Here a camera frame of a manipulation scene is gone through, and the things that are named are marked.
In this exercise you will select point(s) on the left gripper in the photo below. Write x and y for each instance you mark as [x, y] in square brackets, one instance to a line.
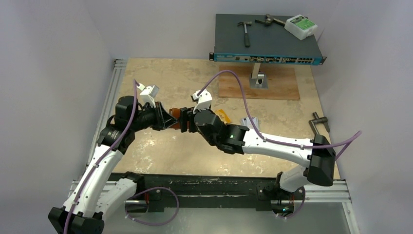
[165, 119]

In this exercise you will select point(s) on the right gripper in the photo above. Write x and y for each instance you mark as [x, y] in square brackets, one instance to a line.
[190, 119]

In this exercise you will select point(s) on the brown leather card holder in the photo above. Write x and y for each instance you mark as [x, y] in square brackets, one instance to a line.
[175, 112]

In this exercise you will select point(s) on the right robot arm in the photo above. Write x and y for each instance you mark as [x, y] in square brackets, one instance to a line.
[315, 162]

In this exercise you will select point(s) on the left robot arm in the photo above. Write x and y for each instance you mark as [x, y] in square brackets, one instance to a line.
[118, 134]

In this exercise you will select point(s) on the orange card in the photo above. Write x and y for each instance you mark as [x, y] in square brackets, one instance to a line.
[223, 116]

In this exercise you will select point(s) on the silver white cards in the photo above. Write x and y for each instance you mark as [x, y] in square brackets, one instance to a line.
[249, 123]

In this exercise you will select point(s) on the silver metal stand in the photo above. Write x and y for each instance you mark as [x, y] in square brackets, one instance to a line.
[258, 79]

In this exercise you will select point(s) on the hammer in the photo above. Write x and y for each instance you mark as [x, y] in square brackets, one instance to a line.
[245, 25]

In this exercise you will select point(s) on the brown wooden board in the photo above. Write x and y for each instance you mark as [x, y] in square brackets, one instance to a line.
[280, 83]

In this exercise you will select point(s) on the black metal tool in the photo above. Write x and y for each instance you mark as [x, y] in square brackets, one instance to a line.
[269, 20]

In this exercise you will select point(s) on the grey metal clamp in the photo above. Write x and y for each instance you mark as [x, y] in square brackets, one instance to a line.
[317, 120]

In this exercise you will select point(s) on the white green box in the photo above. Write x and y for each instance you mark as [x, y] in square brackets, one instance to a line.
[300, 26]

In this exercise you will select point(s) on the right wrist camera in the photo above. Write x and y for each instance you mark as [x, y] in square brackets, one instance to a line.
[203, 100]

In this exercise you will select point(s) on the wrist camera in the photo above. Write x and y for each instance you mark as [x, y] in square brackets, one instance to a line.
[203, 100]
[148, 94]

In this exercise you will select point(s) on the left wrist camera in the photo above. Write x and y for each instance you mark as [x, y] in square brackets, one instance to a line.
[148, 94]

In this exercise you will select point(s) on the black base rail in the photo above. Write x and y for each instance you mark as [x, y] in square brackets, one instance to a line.
[197, 191]

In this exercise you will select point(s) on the aluminium frame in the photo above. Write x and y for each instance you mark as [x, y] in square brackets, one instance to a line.
[106, 106]

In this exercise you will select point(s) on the blue network switch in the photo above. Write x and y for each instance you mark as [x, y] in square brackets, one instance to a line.
[268, 44]

